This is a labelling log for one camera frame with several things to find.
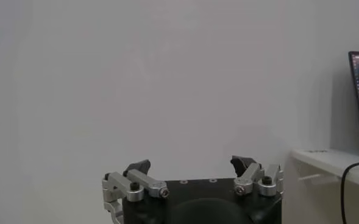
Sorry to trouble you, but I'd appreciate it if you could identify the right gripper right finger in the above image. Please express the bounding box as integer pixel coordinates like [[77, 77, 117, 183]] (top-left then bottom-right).
[[230, 155, 285, 197]]

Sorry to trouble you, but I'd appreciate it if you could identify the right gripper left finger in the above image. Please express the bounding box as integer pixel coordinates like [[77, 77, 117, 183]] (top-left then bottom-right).
[[101, 159, 170, 224]]

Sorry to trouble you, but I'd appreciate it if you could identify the white side desk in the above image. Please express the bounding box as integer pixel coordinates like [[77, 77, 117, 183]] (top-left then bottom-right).
[[284, 148, 359, 224]]

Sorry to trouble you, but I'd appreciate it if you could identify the black desk cable with adapter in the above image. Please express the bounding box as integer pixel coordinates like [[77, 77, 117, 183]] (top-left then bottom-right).
[[340, 160, 359, 224]]

